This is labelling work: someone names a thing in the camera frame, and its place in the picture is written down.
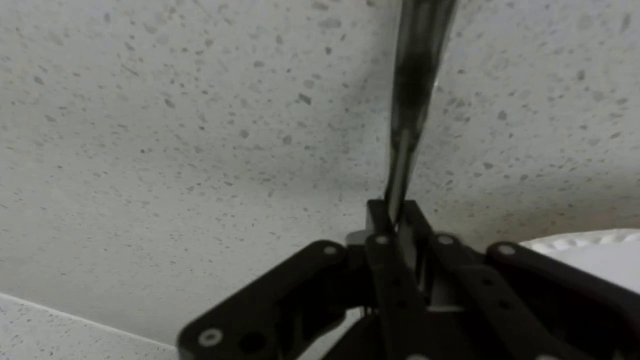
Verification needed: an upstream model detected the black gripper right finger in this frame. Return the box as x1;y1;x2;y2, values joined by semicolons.
398;197;640;360

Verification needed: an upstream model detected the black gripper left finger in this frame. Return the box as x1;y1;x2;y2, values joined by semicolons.
175;197;430;360

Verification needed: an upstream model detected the thin dark metal rod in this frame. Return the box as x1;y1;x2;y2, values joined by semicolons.
382;0;461;226

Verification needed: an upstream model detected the small white plate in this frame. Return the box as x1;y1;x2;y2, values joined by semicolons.
516;227;640;295

